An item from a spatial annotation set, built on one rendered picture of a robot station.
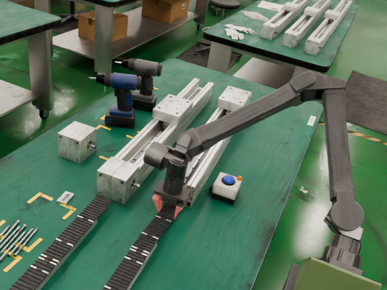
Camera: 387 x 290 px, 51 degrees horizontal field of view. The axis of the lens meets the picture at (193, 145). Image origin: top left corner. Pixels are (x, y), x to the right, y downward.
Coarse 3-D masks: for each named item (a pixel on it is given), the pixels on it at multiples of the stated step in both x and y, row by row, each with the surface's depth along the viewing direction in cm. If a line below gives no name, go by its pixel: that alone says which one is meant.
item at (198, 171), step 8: (216, 112) 170; (224, 112) 178; (208, 120) 163; (216, 144) 148; (224, 144) 157; (208, 152) 143; (216, 152) 144; (192, 160) 145; (200, 160) 143; (208, 160) 139; (216, 160) 149; (192, 168) 139; (200, 168) 134; (208, 168) 139; (192, 176) 130; (200, 176) 131; (208, 176) 144; (184, 184) 132; (192, 184) 127; (200, 184) 134; (192, 192) 127; (192, 200) 129
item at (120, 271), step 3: (117, 270) 101; (120, 270) 101; (123, 270) 101; (117, 273) 101; (120, 273) 101; (123, 273) 101; (126, 273) 101; (129, 273) 101; (132, 273) 101; (123, 276) 100; (126, 276) 100; (129, 276) 100; (132, 276) 101; (129, 279) 100; (132, 279) 100
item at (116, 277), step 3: (114, 273) 100; (111, 276) 99; (114, 276) 100; (117, 276) 100; (120, 276) 100; (111, 279) 99; (114, 279) 99; (117, 279) 99; (120, 279) 99; (123, 279) 99; (126, 279) 99; (117, 282) 99; (120, 282) 99; (123, 282) 99; (126, 282) 99; (129, 282) 99; (126, 285) 98
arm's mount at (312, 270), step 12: (312, 264) 94; (324, 264) 93; (300, 276) 102; (312, 276) 96; (324, 276) 94; (336, 276) 93; (348, 276) 92; (360, 276) 91; (300, 288) 99; (312, 288) 97; (324, 288) 96; (336, 288) 94; (348, 288) 93; (360, 288) 92; (372, 288) 91
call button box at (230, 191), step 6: (222, 174) 138; (228, 174) 138; (216, 180) 134; (222, 180) 134; (210, 186) 138; (216, 186) 133; (222, 186) 132; (228, 186) 132; (234, 186) 133; (240, 186) 139; (216, 192) 134; (222, 192) 133; (228, 192) 132; (234, 192) 131; (216, 198) 135; (222, 198) 134; (228, 198) 133; (234, 198) 132
